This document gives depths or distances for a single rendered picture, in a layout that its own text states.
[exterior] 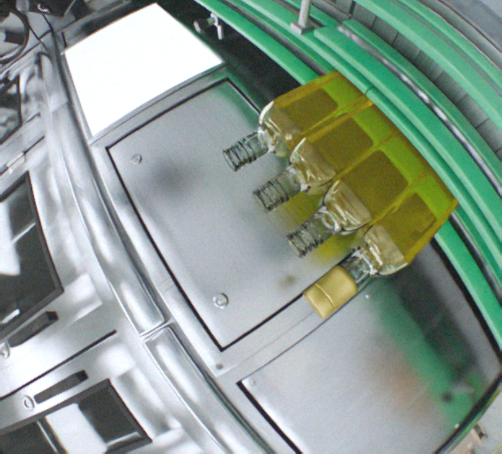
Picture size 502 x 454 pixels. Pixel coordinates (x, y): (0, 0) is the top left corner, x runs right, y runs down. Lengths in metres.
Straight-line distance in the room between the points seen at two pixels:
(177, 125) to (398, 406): 0.65
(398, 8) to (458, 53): 0.07
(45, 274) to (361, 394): 0.63
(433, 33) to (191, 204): 0.38
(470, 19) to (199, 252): 0.46
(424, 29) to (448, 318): 0.47
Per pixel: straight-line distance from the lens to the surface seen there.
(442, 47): 0.27
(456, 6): 0.35
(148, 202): 0.43
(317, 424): 0.49
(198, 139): 0.45
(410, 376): 0.53
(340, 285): 0.24
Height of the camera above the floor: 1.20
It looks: 10 degrees down
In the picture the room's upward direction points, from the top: 124 degrees counter-clockwise
